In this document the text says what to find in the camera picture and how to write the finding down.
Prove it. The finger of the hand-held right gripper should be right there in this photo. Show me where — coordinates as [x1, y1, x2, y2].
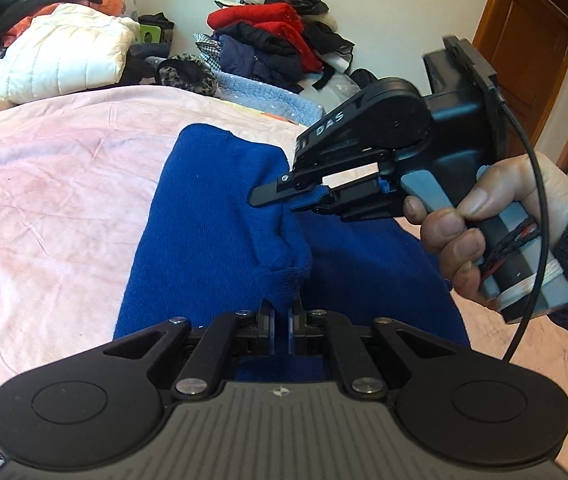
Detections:
[291, 177, 405, 223]
[249, 157, 397, 208]

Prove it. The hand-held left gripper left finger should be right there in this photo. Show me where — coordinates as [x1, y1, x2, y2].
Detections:
[104, 300, 277, 406]

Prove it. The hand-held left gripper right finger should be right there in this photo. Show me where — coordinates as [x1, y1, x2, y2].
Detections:
[288, 300, 458, 404]

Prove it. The blue knit sweater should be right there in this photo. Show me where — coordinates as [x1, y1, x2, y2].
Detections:
[112, 124, 471, 382]

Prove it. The pile of folded clothes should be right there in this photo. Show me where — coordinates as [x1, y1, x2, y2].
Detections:
[207, 2, 325, 74]

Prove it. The person's right hand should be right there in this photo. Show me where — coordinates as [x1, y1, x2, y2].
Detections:
[406, 152, 568, 306]

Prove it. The light blue knitted blanket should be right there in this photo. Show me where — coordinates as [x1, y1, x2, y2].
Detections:
[211, 70, 325, 127]

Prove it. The clear plastic bag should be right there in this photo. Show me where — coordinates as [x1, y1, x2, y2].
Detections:
[323, 72, 365, 112]

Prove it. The wooden door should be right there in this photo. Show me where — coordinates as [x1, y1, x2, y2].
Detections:
[471, 0, 568, 111]

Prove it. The navy garment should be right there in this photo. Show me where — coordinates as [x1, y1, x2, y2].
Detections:
[216, 30, 275, 82]

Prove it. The black sheer cloth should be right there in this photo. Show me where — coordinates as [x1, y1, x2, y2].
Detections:
[304, 19, 355, 92]

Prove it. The leopard print cloth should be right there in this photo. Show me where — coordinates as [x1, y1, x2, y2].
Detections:
[156, 54, 219, 97]

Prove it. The houndstooth cloth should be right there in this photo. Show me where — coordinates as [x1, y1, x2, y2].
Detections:
[194, 32, 223, 69]

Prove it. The green plastic item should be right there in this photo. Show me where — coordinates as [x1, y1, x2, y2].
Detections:
[138, 25, 165, 47]

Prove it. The pink bed sheet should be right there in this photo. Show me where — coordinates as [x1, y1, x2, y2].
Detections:
[0, 84, 568, 463]

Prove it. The white puffer jacket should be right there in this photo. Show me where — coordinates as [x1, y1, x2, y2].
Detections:
[0, 2, 140, 129]

